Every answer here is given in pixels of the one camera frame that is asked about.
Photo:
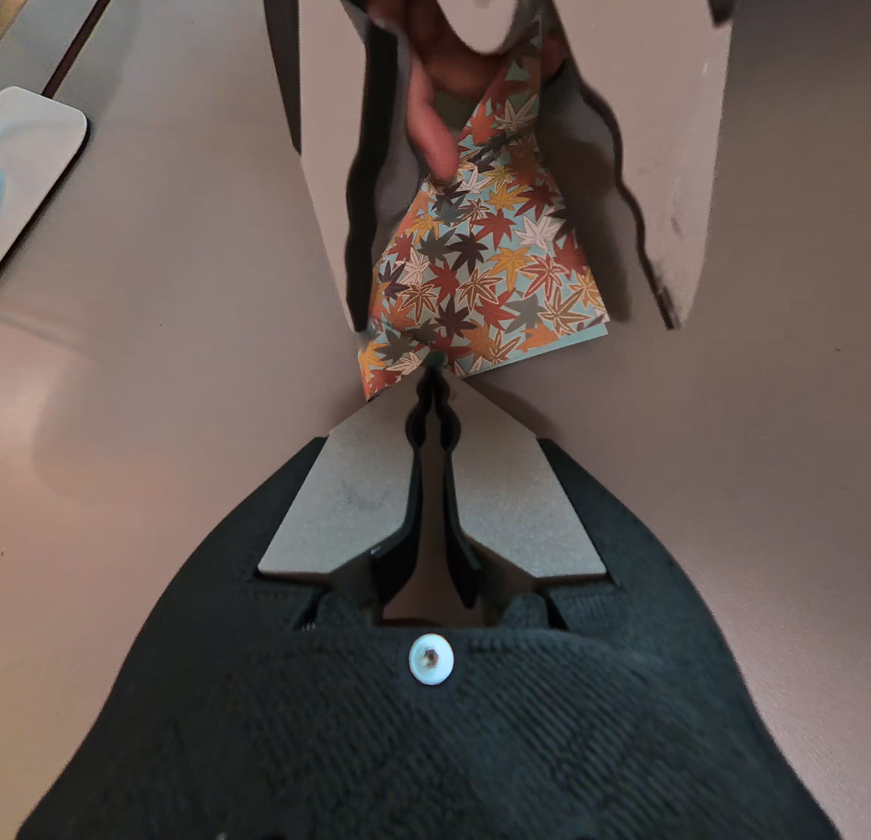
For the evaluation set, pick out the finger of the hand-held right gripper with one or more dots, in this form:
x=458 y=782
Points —
x=667 y=139
x=326 y=139

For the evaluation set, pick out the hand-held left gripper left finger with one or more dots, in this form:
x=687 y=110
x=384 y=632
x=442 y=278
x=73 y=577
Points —
x=340 y=506

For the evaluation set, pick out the white rounded board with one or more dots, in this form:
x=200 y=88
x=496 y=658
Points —
x=34 y=159

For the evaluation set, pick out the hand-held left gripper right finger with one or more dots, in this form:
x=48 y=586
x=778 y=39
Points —
x=524 y=506

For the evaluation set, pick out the person's right hand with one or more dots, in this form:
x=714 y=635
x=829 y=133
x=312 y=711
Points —
x=429 y=132

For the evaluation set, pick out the maple leaf patterned origami paper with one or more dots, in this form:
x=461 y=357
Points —
x=476 y=275

